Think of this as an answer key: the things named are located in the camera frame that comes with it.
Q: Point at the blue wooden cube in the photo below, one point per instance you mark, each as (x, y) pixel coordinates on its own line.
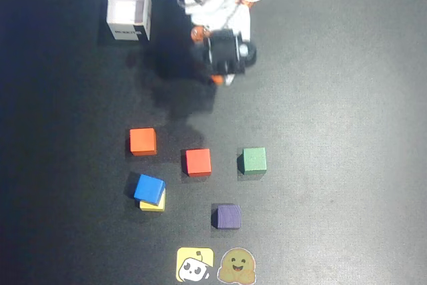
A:
(149, 190)

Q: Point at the red wooden cube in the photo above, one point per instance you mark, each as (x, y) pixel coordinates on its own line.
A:
(198, 162)

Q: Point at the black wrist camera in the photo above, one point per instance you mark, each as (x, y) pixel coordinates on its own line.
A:
(227, 53)

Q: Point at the hugging face emoji sticker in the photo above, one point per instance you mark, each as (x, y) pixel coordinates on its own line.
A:
(237, 265)

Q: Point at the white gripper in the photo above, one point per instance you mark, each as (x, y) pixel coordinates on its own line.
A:
(224, 52)

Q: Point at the green wooden cube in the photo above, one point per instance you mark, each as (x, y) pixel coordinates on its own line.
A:
(254, 161)

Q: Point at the white open cardboard box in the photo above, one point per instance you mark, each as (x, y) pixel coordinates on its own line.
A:
(128, 8)

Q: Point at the yellow wooden cube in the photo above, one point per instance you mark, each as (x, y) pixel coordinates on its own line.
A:
(151, 207)

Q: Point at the purple wooden cube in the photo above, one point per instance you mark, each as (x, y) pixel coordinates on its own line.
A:
(228, 216)

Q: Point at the yellow robot face sticker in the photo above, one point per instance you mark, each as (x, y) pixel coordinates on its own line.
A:
(195, 264)

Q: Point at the orange wooden cube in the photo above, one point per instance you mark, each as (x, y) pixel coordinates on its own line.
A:
(142, 141)

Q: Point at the black table mat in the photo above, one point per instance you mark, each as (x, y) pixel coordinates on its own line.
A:
(333, 131)

